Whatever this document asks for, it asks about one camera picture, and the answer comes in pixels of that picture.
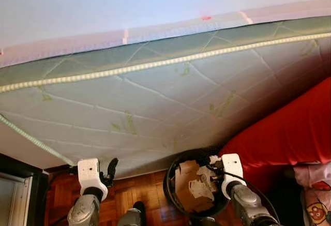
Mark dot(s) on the black round bin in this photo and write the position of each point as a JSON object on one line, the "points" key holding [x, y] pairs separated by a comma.
{"points": [[168, 192]]}

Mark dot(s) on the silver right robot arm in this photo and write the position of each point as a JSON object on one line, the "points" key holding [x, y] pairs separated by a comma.
{"points": [[248, 200]]}

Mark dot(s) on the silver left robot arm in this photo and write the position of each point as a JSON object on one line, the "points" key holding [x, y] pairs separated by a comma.
{"points": [[83, 210]]}

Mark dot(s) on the brown cardboard scrap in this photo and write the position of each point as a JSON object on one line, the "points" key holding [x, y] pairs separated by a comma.
{"points": [[189, 190]]}

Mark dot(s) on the grey left robot leg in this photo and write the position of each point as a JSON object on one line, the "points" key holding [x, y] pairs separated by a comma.
{"points": [[129, 218]]}

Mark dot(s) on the grey robot leg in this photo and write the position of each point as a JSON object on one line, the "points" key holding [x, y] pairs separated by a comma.
{"points": [[129, 218], [201, 222]]}

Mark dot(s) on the grey right robot leg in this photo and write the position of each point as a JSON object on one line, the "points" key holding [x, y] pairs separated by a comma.
{"points": [[201, 222]]}

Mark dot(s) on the red cushion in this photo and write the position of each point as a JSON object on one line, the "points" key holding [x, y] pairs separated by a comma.
{"points": [[289, 127]]}

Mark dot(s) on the dark cabinet grey door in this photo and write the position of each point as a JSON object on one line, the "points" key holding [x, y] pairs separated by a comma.
{"points": [[13, 200]]}

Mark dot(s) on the pink cartoon print blanket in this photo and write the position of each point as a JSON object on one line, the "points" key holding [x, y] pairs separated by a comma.
{"points": [[315, 205]]}

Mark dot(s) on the pale pink quilted panel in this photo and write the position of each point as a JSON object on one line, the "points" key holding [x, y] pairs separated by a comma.
{"points": [[77, 42]]}

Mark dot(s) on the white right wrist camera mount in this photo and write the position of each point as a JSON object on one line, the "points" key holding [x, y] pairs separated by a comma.
{"points": [[232, 171]]}

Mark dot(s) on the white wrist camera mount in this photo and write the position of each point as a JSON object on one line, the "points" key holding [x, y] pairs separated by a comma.
{"points": [[89, 174], [232, 171]]}

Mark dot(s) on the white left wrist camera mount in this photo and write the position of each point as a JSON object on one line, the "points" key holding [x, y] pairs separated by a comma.
{"points": [[89, 174]]}

